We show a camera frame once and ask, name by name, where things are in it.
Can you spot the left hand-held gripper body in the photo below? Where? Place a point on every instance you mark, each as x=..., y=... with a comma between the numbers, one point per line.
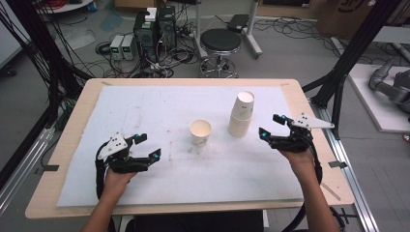
x=124, y=164

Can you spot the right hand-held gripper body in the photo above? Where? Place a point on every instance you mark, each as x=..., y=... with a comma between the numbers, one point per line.
x=296, y=141

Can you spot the stack of paper cups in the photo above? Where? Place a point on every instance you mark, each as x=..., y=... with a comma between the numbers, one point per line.
x=241, y=119

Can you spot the white floral paper cup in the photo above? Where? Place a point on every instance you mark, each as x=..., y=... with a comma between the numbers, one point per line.
x=200, y=132

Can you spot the person's left hand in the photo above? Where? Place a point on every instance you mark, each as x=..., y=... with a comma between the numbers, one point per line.
x=116, y=182

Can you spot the person's right hand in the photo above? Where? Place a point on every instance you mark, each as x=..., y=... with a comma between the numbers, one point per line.
x=303, y=164

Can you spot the white foam mat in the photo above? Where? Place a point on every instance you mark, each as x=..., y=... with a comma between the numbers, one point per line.
x=161, y=180

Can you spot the black tape strip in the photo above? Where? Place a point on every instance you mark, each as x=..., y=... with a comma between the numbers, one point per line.
x=51, y=168
x=337, y=164

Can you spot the person's dark trousers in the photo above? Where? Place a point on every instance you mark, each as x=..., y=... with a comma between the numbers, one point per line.
x=193, y=222

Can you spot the white platform board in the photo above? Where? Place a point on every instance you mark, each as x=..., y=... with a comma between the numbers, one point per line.
x=367, y=103

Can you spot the grey power supply unit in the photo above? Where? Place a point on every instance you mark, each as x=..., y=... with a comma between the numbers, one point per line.
x=116, y=47
x=129, y=47

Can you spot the black computer tower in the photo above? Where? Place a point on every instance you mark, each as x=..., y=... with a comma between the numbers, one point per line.
x=167, y=27
x=145, y=38

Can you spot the black round stool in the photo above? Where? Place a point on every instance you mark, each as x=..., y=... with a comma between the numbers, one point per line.
x=220, y=39

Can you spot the black laptop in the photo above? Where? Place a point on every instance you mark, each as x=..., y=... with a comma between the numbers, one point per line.
x=238, y=22

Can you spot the tall brown cardboard box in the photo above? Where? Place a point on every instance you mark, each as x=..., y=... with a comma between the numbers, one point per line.
x=345, y=16

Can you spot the small white box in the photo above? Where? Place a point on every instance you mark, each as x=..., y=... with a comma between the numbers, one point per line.
x=151, y=14

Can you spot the aluminium rail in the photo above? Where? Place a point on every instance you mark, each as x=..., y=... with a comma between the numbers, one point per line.
x=22, y=174
x=351, y=180

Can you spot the black metal frame post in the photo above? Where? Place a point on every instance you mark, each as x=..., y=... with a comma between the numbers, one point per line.
x=42, y=58
x=351, y=54

